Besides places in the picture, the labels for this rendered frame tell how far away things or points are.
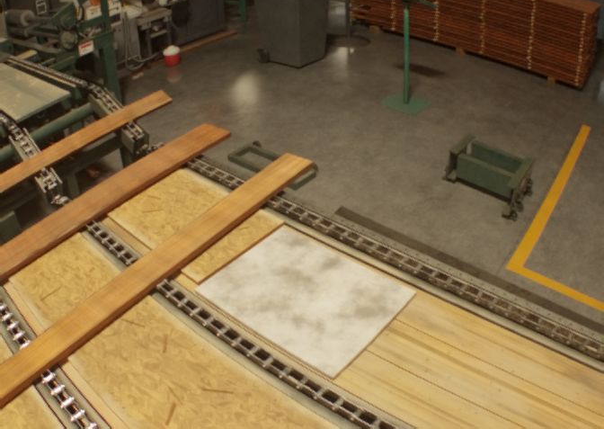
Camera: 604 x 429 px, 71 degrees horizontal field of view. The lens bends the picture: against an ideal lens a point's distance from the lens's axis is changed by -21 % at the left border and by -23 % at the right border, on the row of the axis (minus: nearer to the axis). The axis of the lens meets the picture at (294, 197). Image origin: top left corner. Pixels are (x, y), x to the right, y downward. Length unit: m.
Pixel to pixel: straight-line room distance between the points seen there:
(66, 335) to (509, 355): 1.47
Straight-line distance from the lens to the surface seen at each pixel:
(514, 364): 1.67
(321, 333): 1.65
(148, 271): 1.89
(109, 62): 5.32
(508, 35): 6.62
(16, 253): 2.25
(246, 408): 1.49
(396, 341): 1.66
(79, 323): 1.79
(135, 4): 6.60
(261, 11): 6.06
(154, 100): 3.11
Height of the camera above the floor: 2.08
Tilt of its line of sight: 34 degrees down
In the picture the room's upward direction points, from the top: 3 degrees counter-clockwise
